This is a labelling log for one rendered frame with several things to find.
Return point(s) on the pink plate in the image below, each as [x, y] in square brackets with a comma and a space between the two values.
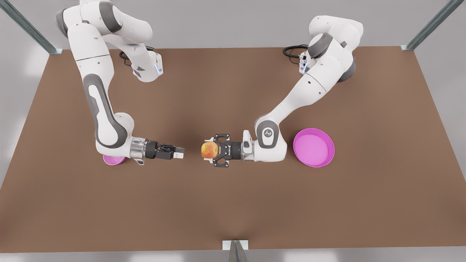
[313, 147]

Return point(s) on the silver frame post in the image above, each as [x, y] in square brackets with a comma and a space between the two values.
[431, 25]
[236, 251]
[29, 27]

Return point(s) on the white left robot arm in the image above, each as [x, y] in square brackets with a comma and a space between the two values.
[309, 87]

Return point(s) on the red-yellow apple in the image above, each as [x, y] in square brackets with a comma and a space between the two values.
[209, 150]

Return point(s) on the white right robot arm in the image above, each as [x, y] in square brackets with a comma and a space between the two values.
[89, 47]

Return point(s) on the pink bowl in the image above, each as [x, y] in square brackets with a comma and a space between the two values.
[113, 160]

